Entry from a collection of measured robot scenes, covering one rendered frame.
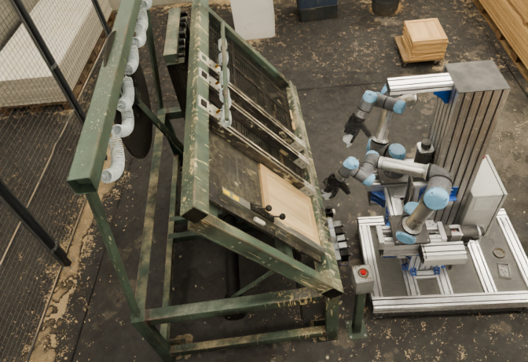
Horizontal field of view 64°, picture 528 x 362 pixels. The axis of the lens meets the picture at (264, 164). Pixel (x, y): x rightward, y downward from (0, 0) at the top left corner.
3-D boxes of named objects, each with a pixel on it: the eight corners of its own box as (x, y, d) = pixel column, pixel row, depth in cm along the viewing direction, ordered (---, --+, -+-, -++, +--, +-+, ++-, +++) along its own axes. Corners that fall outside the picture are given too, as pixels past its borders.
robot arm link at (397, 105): (419, 107, 280) (398, 118, 240) (404, 102, 285) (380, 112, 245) (426, 90, 275) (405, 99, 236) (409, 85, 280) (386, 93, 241)
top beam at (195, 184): (195, 224, 204) (210, 215, 200) (179, 216, 198) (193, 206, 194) (200, 6, 354) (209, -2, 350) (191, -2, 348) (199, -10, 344)
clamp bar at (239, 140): (308, 199, 318) (334, 184, 307) (186, 115, 249) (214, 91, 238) (306, 189, 325) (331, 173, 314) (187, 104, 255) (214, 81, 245)
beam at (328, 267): (330, 299, 278) (344, 293, 273) (320, 294, 271) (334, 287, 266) (287, 93, 428) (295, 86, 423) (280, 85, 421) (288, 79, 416)
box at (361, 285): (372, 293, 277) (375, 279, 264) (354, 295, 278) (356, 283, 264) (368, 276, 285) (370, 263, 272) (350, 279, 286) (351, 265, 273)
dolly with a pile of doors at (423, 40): (443, 66, 548) (449, 38, 518) (401, 70, 552) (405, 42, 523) (430, 41, 589) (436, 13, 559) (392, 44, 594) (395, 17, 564)
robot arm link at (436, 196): (416, 229, 262) (456, 180, 219) (410, 249, 254) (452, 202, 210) (397, 221, 265) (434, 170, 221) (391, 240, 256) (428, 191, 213)
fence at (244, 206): (320, 255, 286) (324, 253, 284) (217, 196, 230) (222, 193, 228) (318, 249, 289) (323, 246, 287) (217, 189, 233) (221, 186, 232)
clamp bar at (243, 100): (298, 154, 350) (322, 138, 340) (188, 68, 281) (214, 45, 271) (297, 145, 357) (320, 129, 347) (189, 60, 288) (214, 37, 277)
